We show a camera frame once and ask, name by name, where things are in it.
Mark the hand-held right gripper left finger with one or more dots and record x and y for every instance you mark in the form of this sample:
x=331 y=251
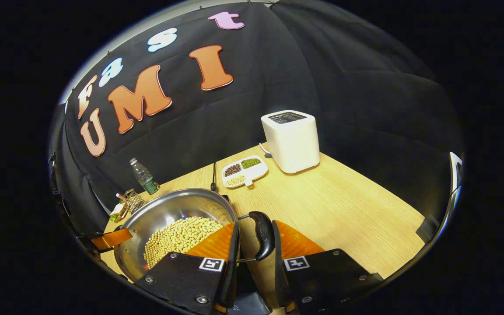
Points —
x=233 y=271

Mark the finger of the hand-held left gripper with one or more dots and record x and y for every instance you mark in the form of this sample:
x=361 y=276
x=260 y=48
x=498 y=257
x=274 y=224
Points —
x=112 y=239

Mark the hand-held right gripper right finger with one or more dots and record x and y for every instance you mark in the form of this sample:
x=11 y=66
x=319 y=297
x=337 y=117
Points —
x=277 y=271

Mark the black induction cooktop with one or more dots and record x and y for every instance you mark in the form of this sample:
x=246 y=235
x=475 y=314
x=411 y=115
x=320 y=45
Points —
x=247 y=302

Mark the steel pot with soybeans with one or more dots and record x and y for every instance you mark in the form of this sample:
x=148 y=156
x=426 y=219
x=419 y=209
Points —
x=169 y=210

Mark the sandwich on white plate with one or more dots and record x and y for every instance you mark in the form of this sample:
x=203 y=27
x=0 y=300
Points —
x=117 y=212

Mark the brown stick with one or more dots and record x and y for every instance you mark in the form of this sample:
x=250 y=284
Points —
x=121 y=197

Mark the clear plastic water bottle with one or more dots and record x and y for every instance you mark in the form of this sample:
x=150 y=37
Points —
x=147 y=180

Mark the white divided bean dish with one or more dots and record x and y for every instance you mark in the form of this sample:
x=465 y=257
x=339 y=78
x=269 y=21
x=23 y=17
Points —
x=243 y=170

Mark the white toaster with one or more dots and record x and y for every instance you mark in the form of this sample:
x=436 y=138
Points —
x=293 y=144

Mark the black backdrop cloth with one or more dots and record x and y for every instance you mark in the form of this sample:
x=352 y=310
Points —
x=344 y=87

